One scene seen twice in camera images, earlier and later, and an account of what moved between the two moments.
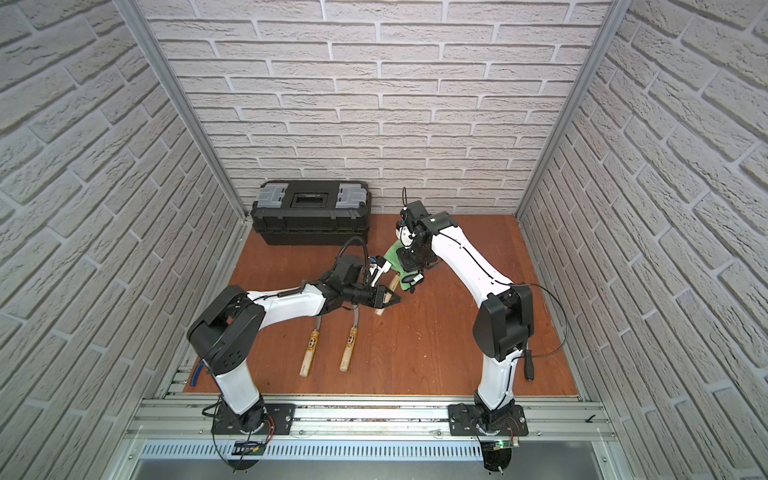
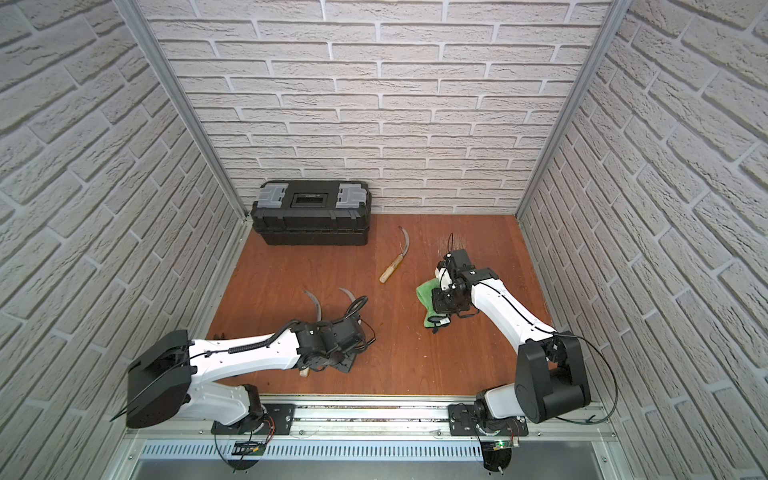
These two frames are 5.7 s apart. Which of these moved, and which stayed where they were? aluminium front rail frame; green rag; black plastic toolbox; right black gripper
Moved: green rag; right black gripper
Stayed: black plastic toolbox; aluminium front rail frame
